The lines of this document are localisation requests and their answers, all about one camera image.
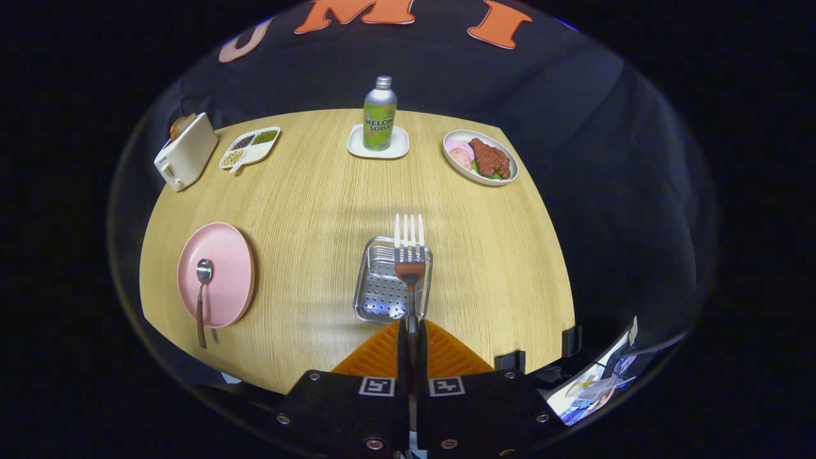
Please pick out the white divided dish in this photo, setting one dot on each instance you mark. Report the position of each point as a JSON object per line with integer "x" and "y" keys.
{"x": 252, "y": 153}

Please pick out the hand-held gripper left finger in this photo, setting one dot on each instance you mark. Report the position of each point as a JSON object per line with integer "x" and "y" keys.
{"x": 357, "y": 414}

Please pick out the brown steak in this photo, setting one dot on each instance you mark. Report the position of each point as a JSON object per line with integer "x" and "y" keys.
{"x": 489, "y": 157}

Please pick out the pale beans pile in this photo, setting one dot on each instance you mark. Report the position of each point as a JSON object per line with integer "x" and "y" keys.
{"x": 232, "y": 158}

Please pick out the green leaf garnish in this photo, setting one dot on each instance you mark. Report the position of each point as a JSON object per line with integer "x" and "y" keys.
{"x": 494, "y": 176}

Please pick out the printed plastic packaging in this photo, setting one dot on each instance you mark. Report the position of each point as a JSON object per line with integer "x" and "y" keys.
{"x": 590, "y": 392}

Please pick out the pink round plate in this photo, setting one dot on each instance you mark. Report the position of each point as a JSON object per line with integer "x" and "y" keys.
{"x": 229, "y": 268}

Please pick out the green soda bottle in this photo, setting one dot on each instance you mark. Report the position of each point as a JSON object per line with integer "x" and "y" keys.
{"x": 380, "y": 121}

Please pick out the white toaster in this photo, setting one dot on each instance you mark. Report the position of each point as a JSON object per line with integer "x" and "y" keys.
{"x": 188, "y": 156}

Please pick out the perforated metal tray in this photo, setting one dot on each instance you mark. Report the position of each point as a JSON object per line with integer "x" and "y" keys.
{"x": 379, "y": 293}

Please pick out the toasted bread slice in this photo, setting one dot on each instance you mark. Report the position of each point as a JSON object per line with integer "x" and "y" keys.
{"x": 176, "y": 129}
{"x": 189, "y": 120}

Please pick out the black table clamp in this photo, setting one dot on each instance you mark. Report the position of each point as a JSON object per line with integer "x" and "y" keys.
{"x": 571, "y": 341}
{"x": 510, "y": 361}

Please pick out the pink ham slices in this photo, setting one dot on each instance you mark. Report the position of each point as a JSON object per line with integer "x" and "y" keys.
{"x": 459, "y": 152}

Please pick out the white oval food plate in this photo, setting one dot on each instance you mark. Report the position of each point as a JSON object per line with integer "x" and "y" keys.
{"x": 456, "y": 167}

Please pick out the white square coaster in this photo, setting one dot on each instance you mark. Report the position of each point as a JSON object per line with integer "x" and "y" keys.
{"x": 357, "y": 148}

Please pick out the dark beans pile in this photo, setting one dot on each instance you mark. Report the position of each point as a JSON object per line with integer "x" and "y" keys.
{"x": 243, "y": 142}

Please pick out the green beans pile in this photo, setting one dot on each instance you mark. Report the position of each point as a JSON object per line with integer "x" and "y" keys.
{"x": 265, "y": 136}

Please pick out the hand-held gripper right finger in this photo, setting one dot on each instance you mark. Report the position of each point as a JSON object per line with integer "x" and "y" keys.
{"x": 472, "y": 414}

